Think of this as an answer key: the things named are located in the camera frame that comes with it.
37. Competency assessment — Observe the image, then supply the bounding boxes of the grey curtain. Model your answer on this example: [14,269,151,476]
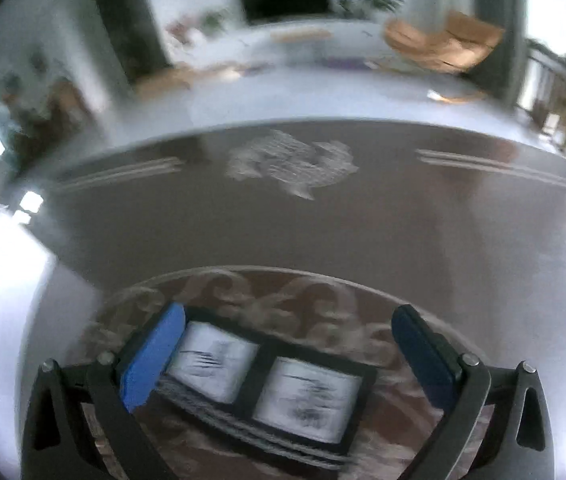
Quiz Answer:
[473,0,526,101]

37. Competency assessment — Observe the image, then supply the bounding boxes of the dark patterned glass desktop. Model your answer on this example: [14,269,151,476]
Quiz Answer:
[0,115,566,480]

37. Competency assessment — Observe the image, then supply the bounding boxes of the low wooden shelf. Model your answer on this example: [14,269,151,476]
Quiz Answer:
[136,67,199,96]

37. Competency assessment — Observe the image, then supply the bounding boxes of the white television cabinet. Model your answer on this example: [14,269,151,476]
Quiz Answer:
[183,15,389,68]

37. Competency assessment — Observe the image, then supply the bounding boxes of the red flower bouquet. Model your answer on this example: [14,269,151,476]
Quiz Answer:
[168,17,194,43]

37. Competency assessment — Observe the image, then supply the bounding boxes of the dark glass cabinet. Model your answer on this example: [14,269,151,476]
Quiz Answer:
[87,0,171,86]

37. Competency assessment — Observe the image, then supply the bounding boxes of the orange lounge chair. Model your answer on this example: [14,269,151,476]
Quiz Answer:
[383,10,506,75]

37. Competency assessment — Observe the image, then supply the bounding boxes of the black rectangular box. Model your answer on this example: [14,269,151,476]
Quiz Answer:
[155,305,379,468]

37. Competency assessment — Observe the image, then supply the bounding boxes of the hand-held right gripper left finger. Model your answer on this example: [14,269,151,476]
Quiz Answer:
[20,302,186,480]

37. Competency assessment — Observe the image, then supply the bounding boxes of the wooden slatted chair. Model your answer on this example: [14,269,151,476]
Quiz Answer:
[518,40,566,156]

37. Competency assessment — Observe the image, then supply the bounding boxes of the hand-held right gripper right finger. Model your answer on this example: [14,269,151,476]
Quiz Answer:
[391,304,556,480]

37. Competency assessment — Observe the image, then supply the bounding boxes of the small wooden bench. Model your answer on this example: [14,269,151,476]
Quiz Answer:
[270,28,333,43]

